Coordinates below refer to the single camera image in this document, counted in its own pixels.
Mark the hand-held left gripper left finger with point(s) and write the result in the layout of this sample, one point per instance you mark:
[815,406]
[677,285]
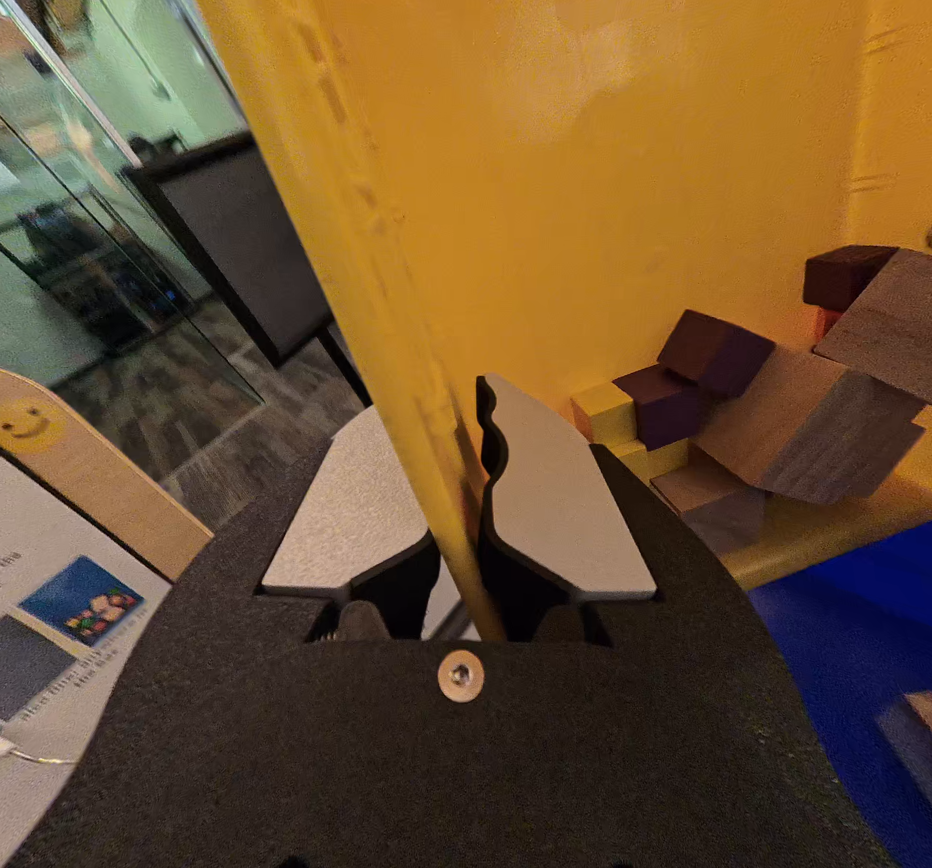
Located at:
[342,519]

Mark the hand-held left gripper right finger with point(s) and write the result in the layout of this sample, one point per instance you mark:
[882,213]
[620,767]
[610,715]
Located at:
[560,519]

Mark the pile of wooden cubes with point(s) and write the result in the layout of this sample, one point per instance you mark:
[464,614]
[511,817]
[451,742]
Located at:
[801,417]

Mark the blue plastic box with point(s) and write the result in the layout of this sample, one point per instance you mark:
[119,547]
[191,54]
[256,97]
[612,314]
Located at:
[859,628]

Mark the yellow plastic box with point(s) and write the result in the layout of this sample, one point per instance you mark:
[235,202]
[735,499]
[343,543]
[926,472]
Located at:
[546,155]

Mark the wooden instruction board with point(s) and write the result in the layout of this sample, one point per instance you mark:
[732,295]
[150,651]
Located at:
[94,475]

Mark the black framed sign stand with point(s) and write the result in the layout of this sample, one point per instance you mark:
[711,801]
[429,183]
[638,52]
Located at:
[240,249]

